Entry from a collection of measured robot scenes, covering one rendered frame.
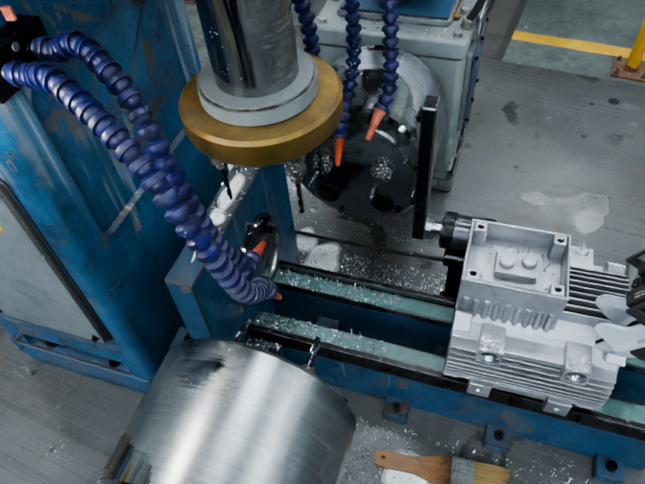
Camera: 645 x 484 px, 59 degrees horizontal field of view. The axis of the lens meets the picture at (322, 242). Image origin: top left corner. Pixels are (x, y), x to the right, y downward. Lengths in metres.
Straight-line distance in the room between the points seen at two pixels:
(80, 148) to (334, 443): 0.43
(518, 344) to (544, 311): 0.06
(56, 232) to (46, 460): 0.48
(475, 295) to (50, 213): 0.49
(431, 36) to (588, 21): 2.61
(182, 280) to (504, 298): 0.39
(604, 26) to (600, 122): 2.10
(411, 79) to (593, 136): 0.63
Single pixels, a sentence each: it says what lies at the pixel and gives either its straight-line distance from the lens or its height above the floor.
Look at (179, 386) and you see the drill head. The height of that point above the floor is 1.16.
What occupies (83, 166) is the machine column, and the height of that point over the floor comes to 1.27.
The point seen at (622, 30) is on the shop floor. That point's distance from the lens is 3.60.
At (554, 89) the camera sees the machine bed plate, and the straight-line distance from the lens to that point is 1.61.
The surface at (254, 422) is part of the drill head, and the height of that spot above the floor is 1.16.
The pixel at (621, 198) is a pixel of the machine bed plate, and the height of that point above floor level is 0.80.
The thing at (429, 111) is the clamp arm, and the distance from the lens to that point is 0.75.
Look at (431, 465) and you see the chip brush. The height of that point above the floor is 0.81.
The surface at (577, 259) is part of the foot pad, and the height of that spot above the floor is 1.07.
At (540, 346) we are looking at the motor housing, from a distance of 0.76.
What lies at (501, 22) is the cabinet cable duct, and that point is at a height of 0.03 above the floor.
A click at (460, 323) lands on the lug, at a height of 1.08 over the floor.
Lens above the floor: 1.70
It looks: 50 degrees down
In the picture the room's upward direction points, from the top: 6 degrees counter-clockwise
